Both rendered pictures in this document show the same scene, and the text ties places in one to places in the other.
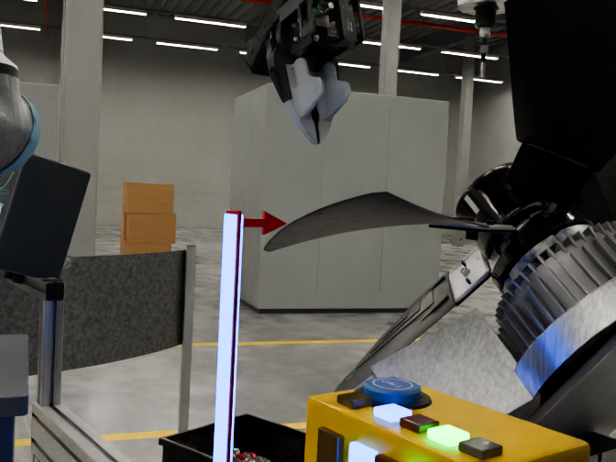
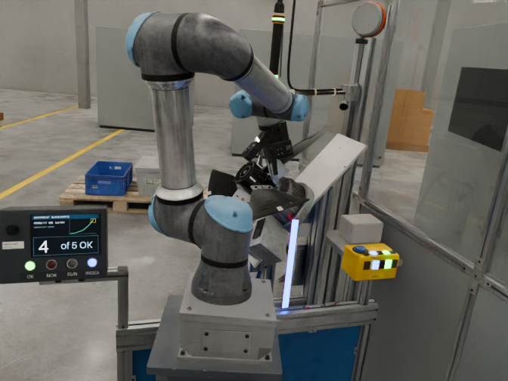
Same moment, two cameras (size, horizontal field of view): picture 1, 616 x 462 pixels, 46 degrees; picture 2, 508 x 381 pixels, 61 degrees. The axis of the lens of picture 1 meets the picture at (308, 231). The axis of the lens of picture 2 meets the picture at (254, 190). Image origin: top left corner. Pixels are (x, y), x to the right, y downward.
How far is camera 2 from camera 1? 149 cm
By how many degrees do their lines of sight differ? 71
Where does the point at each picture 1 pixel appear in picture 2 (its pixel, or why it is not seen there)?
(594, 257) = (297, 192)
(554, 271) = not seen: hidden behind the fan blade
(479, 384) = (280, 234)
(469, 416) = (371, 247)
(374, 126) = not seen: outside the picture
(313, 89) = (285, 171)
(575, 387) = not seen: hidden behind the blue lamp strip
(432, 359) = (270, 233)
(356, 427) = (373, 258)
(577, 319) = (305, 210)
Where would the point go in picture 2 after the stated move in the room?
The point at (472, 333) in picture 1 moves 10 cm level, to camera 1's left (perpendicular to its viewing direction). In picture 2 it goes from (272, 221) to (264, 229)
